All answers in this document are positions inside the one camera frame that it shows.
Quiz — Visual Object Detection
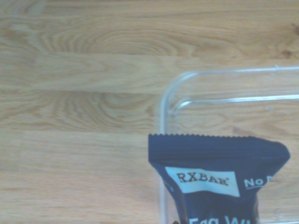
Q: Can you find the navy blue protein bar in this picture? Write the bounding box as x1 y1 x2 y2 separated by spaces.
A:
148 133 291 224

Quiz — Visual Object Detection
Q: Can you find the clear rectangular plastic container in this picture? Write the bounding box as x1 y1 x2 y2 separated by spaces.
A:
155 66 299 224

